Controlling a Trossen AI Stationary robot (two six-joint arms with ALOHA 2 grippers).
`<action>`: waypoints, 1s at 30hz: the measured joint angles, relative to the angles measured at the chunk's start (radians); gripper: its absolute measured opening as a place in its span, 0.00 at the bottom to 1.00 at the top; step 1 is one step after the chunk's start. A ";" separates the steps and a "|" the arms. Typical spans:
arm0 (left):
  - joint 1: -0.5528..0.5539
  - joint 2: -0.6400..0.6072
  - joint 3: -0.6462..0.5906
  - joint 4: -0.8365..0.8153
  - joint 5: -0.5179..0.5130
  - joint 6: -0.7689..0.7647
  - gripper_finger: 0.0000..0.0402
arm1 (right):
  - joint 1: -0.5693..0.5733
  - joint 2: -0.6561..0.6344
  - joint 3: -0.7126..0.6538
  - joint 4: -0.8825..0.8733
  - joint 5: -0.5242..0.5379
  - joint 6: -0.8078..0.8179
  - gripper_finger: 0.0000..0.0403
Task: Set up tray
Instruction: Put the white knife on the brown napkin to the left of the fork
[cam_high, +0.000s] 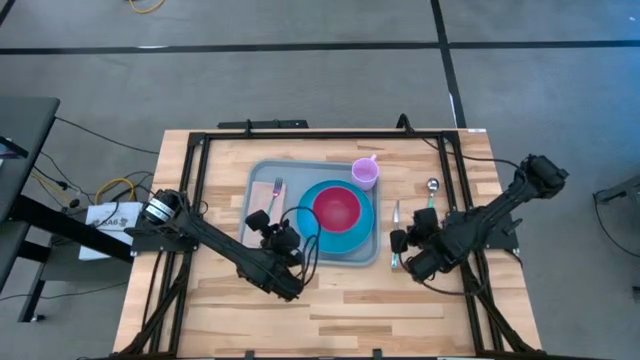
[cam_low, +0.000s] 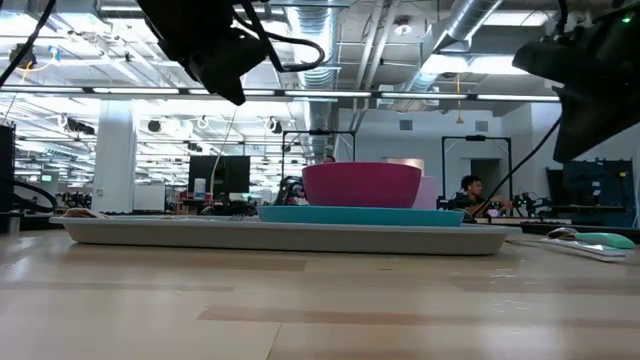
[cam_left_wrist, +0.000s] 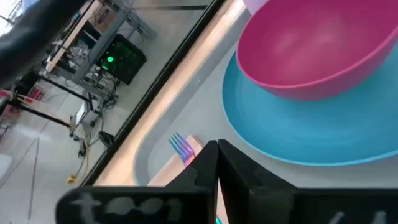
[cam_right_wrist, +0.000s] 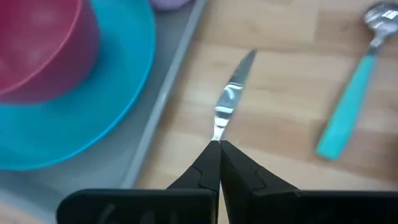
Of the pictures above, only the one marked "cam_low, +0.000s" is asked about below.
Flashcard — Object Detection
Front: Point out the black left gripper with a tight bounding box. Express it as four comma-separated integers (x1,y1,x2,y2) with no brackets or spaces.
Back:
137,0,269,105

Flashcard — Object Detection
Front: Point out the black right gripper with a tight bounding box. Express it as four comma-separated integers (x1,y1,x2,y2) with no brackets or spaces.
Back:
512,3,640,164

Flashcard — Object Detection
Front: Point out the spoon with green handle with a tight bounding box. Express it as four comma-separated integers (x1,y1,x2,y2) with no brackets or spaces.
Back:
546,226,637,251

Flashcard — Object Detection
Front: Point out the knife with pale green handle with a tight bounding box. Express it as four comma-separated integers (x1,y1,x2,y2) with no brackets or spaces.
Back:
519,237,627,263

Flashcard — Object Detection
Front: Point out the lilac plastic mug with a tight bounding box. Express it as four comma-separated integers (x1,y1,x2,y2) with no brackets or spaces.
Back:
412,175,440,210

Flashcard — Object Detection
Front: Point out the magenta plastic bowl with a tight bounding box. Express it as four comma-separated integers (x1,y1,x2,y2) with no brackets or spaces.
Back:
301,161,423,209

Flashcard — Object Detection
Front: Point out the blue plastic plate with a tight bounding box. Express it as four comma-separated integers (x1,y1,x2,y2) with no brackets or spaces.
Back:
256,204,466,228

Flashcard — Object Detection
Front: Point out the grey plastic tray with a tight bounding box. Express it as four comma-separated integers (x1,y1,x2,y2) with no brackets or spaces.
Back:
48,214,522,257

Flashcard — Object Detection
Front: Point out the long linear light strip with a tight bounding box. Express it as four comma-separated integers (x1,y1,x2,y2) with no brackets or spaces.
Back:
0,85,561,104

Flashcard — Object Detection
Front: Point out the black monitor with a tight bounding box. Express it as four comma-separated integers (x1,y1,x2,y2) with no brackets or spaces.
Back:
188,154,251,202

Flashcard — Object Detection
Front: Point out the wooden desk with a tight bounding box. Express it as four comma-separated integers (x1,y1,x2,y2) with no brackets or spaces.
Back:
487,216,572,226

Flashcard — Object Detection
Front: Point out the person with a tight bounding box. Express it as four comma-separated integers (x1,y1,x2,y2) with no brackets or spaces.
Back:
449,174,511,217

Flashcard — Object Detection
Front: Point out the white square pillar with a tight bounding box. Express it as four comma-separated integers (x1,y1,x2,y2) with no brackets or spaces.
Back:
91,98,139,215

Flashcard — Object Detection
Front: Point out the black box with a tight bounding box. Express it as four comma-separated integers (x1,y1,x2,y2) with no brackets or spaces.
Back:
0,123,17,234

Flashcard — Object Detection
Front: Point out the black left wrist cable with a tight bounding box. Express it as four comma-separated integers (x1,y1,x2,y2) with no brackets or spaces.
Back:
232,0,327,74

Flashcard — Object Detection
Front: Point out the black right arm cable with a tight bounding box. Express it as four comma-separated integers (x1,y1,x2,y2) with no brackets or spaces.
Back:
473,0,570,217

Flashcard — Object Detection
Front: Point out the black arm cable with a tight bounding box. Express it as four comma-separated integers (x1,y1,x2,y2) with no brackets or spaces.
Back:
0,0,58,89
473,0,570,217

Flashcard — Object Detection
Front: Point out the yellow hanging cord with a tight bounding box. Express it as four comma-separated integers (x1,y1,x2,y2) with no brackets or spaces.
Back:
208,104,241,204

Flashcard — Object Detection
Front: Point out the silver ventilation duct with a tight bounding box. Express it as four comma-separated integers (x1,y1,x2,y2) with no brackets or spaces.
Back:
419,0,505,94
284,0,342,164

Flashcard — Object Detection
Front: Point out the black gantry frame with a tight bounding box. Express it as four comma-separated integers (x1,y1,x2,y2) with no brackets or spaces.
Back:
281,128,357,166
441,134,514,201

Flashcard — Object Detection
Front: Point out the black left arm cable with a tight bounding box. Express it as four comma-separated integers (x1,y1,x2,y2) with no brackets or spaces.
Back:
0,0,58,89

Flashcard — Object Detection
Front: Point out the black cord reel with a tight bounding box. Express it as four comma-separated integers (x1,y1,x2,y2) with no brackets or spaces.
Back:
8,43,37,70

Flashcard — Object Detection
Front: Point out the black looped cable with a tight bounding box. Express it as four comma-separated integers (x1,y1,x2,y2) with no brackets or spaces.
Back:
9,178,58,214

